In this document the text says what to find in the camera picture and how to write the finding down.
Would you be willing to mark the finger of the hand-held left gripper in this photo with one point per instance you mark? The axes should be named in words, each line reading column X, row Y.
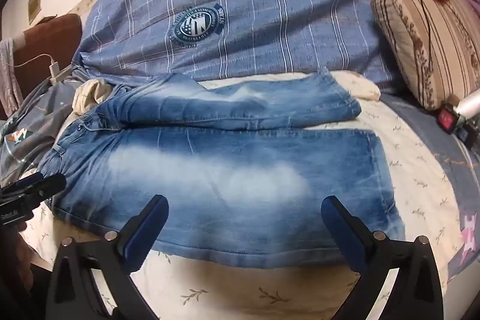
column 22, row 183
column 43, row 189

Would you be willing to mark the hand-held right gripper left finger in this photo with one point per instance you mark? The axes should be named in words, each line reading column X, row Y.
column 147, row 230

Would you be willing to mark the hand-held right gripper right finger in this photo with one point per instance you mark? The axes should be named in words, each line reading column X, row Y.
column 337, row 230

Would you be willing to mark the faded blue denim pants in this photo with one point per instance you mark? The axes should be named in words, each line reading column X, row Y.
column 225, row 192

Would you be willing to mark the grey star-print cloth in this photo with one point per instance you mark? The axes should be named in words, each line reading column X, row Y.
column 26, row 132

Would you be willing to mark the cream leaf-print bedsheet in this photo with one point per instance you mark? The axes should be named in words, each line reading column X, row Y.
column 262, row 290

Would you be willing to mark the pale pink cloth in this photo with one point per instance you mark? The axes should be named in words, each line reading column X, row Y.
column 8, row 72

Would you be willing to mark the white power strip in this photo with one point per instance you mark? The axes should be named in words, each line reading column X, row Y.
column 63, row 75

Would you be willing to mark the white charger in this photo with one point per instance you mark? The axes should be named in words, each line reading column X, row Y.
column 54, row 67

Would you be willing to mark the blue sheet with pink print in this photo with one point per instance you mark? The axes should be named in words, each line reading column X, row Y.
column 431, row 134

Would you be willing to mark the brown cushion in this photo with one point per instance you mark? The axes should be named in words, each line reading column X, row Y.
column 48, row 39

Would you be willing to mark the red and black device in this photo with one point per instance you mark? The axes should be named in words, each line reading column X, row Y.
column 448, row 119

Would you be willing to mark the white cylinder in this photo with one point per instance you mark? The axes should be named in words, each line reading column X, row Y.
column 470, row 104

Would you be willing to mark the beige striped floral pillow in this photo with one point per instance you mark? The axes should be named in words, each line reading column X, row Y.
column 423, row 42

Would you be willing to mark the blue plaid quilt with emblem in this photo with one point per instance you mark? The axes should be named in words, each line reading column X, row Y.
column 281, row 24

